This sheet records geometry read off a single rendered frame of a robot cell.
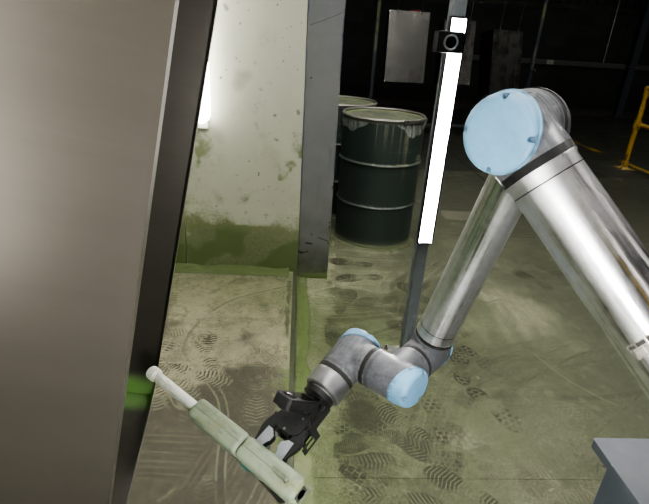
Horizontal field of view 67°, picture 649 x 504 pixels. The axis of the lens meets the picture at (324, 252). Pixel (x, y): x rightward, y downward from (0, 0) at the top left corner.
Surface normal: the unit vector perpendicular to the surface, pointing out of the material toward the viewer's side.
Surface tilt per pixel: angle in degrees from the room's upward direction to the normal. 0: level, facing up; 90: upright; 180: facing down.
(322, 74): 90
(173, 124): 90
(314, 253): 90
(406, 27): 81
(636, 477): 0
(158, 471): 0
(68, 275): 90
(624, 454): 0
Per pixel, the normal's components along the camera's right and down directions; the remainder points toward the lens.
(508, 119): -0.71, 0.17
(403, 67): 0.05, 0.26
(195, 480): 0.06, -0.91
